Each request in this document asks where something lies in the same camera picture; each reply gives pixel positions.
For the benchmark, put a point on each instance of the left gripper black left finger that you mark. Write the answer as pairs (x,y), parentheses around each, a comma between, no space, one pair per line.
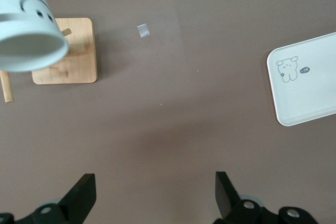
(78,197)

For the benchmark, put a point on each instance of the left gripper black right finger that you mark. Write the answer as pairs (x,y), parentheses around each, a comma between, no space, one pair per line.
(225,195)

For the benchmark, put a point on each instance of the white tray with bear print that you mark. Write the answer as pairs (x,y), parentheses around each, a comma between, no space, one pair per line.
(309,98)

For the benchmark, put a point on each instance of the wooden mug stand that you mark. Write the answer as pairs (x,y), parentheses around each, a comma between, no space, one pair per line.
(81,72)

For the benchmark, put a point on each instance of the small clear tape piece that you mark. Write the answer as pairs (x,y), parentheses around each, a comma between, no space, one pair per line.
(143,30)

